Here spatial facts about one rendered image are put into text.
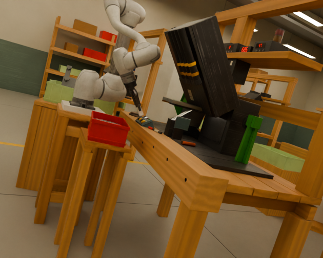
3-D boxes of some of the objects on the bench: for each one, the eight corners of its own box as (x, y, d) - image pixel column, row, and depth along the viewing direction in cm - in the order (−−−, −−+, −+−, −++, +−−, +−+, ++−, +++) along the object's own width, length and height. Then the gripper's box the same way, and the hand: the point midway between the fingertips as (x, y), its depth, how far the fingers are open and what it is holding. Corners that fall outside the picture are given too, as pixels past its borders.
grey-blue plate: (171, 138, 176) (177, 116, 174) (169, 137, 178) (176, 115, 176) (184, 141, 179) (191, 120, 178) (183, 140, 181) (189, 119, 179)
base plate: (204, 167, 135) (206, 163, 135) (141, 120, 235) (141, 117, 235) (273, 179, 151) (274, 175, 151) (185, 130, 252) (186, 128, 251)
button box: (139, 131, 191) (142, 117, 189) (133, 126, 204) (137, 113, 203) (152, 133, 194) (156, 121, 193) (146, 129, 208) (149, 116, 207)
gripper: (121, 82, 188) (134, 115, 196) (126, 84, 176) (139, 119, 184) (132, 78, 190) (143, 111, 198) (137, 80, 178) (149, 115, 186)
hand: (139, 110), depth 190 cm, fingers closed
